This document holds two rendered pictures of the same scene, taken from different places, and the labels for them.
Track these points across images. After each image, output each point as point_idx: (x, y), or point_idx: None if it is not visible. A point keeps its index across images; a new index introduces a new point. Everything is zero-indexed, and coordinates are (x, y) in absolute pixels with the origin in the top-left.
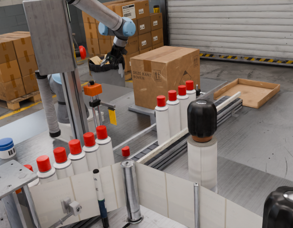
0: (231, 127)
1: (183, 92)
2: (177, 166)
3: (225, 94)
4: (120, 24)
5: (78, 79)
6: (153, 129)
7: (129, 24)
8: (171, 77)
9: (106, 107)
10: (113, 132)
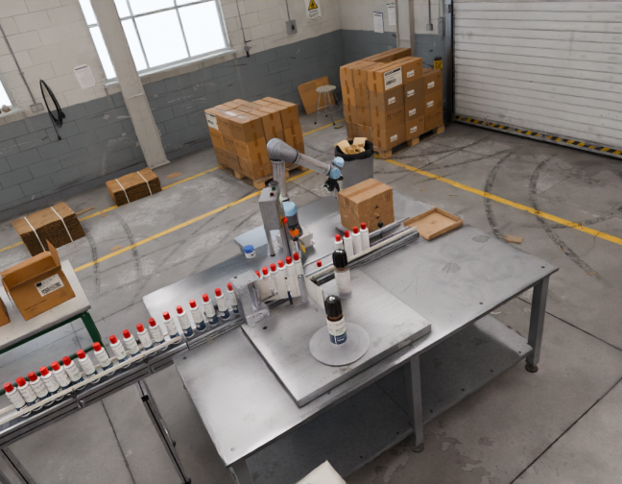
0: (396, 254)
1: (355, 231)
2: None
3: (416, 223)
4: (328, 171)
5: (287, 226)
6: None
7: (335, 171)
8: (362, 212)
9: (322, 223)
10: (318, 247)
